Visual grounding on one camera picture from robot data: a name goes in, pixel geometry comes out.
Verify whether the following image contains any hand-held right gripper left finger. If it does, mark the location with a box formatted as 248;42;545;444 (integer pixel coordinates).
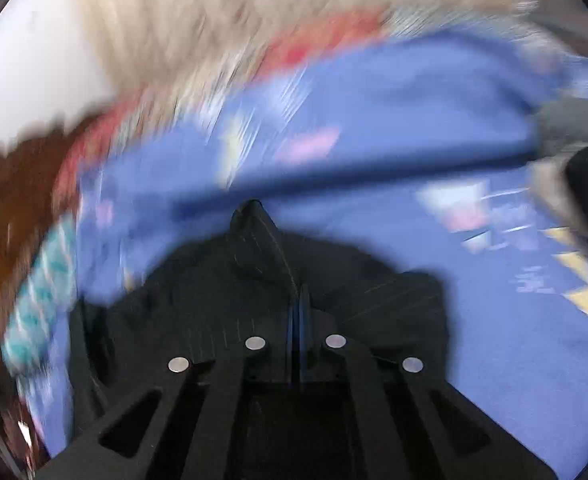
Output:
36;284;298;480

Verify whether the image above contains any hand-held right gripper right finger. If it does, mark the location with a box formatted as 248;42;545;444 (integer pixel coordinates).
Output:
299;284;559;480

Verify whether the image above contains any black garment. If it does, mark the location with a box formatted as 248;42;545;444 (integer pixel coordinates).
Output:
66;199;451;461

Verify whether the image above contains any blue printed bedsheet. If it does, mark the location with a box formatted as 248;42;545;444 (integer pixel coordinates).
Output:
24;30;588;480

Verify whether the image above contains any teal patterned cloth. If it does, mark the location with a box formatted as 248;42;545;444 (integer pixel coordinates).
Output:
1;212;81;378

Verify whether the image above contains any red patterned blanket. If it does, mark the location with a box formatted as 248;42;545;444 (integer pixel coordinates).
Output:
54;10;392;203

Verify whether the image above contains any brown wooden headboard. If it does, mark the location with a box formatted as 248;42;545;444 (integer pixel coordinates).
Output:
0;115;100;473

